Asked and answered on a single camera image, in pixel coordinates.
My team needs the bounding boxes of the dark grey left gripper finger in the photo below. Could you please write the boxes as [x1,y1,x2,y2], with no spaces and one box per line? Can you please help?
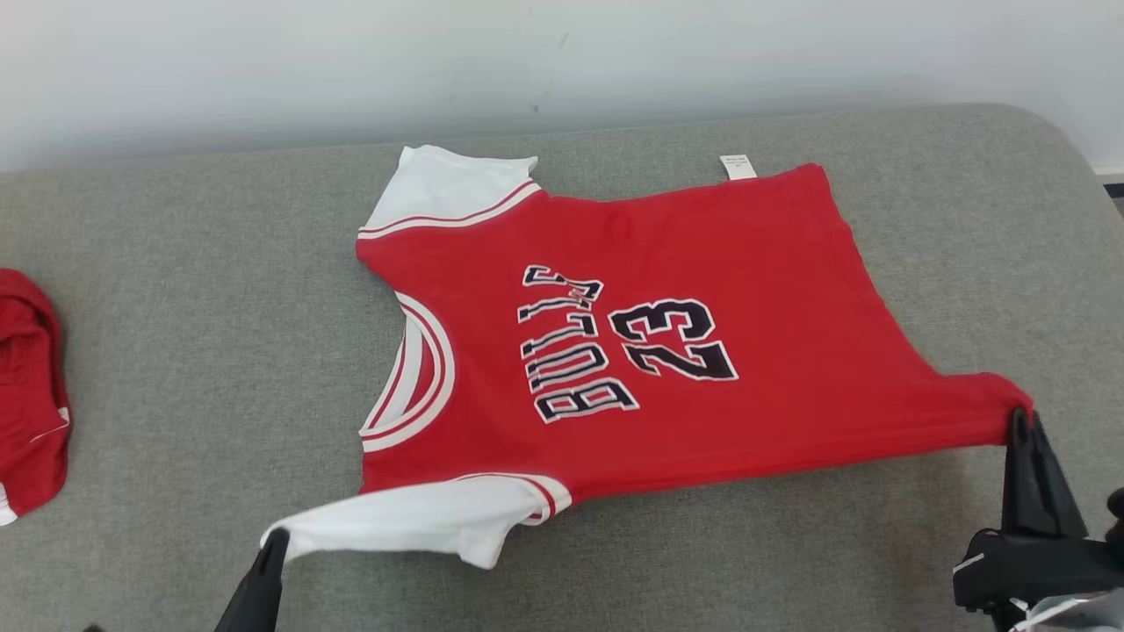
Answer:
[250,528,291,632]
[215,537,275,632]

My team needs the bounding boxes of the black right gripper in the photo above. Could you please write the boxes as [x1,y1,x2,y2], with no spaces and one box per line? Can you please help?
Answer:
[953,408,1124,617]

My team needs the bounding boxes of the red shorts with white stripes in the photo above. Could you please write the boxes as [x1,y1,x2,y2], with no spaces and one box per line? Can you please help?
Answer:
[0,268,73,528]

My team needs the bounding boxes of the red Bulls 23 jersey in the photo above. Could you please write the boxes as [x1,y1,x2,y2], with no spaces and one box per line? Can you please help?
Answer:
[261,145,1035,570]

